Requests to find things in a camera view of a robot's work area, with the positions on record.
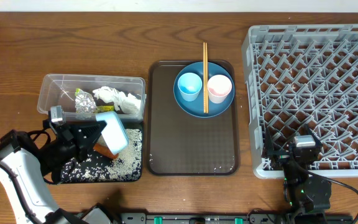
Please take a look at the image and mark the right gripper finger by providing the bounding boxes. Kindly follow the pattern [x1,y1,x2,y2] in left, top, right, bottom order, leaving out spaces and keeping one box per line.
[303,124,321,145]
[264,128,275,156]

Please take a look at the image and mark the light blue white bowl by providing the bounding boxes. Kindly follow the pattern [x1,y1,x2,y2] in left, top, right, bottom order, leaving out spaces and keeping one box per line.
[96,111,129,155]

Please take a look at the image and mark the yellow foil snack wrapper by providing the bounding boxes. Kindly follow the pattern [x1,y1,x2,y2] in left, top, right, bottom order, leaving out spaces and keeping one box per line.
[75,88,114,113]

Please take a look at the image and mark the white tissue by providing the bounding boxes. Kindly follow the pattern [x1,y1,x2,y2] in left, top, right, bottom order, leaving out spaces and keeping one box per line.
[93,86,121,103]
[119,92,141,114]

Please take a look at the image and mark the orange carrot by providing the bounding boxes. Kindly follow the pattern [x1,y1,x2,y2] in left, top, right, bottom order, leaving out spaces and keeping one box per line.
[93,143,119,159]

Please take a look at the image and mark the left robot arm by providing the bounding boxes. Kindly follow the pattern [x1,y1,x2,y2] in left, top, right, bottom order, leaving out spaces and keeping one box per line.
[0,119,113,223]

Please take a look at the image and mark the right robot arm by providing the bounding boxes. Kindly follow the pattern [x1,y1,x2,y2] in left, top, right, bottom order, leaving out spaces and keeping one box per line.
[264,125,331,223]

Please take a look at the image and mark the grey dishwasher rack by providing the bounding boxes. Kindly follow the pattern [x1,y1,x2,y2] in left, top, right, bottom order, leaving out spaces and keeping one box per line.
[241,24,358,179]

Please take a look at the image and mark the spilled white rice grains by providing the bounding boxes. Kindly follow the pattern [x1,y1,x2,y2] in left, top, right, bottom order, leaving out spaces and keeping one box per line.
[61,128,143,183]

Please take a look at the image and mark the clear plastic bin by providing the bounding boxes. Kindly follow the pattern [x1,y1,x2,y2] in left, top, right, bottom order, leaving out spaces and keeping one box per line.
[37,74,146,123]

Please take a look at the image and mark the black tray bin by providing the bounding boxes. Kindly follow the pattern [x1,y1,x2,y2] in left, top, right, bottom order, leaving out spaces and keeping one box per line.
[51,121,144,184]

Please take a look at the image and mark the pink white cup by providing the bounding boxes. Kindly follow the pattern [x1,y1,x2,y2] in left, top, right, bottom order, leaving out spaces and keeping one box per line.
[207,75,232,104]

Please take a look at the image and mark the dark blue plate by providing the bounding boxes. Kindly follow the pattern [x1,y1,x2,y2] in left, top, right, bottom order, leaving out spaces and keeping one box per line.
[173,62,235,118]

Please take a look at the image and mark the brown serving tray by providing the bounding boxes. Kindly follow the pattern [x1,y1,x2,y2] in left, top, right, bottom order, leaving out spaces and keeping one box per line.
[147,60,240,175]

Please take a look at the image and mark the light blue cup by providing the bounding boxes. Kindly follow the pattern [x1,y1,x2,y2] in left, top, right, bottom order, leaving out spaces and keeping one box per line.
[177,73,203,101]

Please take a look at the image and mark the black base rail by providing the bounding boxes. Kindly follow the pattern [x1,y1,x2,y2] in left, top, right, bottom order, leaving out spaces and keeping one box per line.
[113,213,353,224]

